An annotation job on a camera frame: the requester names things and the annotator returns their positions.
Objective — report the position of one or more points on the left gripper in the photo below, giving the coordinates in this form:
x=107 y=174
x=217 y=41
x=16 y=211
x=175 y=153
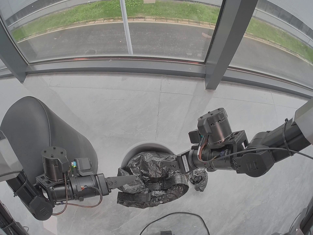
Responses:
x=84 y=186

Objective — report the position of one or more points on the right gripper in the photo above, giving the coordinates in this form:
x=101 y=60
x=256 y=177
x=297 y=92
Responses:
x=193 y=164

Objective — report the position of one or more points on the black plastic bag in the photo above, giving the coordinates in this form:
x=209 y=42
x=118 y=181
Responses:
x=146 y=168

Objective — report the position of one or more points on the black plastic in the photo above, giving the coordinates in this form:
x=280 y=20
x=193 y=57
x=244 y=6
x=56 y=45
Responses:
x=199 y=180

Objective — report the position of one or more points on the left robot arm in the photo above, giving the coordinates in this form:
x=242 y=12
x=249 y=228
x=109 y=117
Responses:
x=55 y=165

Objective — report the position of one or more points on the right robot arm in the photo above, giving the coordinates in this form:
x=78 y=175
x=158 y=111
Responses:
x=264 y=150

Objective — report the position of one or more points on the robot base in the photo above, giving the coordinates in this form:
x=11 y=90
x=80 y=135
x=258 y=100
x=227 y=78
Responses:
x=166 y=233

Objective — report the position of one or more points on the white trash bin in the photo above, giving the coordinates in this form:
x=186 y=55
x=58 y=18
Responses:
x=132 y=153

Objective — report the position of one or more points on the window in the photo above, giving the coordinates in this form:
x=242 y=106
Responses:
x=234 y=33

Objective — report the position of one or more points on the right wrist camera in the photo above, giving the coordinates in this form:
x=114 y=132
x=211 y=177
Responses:
x=194 y=136

